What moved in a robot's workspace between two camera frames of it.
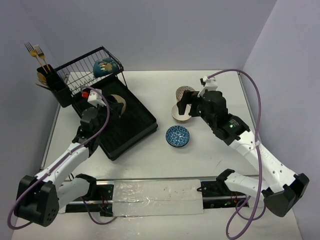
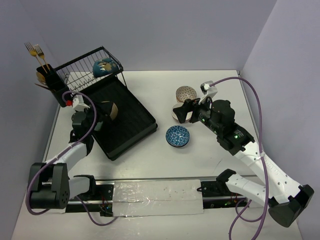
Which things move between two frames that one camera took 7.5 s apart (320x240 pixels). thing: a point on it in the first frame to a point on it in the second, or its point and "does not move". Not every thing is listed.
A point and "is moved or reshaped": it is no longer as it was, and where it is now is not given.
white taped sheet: x=156 y=197 does not move
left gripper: x=107 y=107 does not move
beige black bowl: x=117 y=104 is moved or reshaped
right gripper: x=189 y=97 to x=190 y=105
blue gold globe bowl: x=105 y=66 does not move
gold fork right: x=41 y=54 does not move
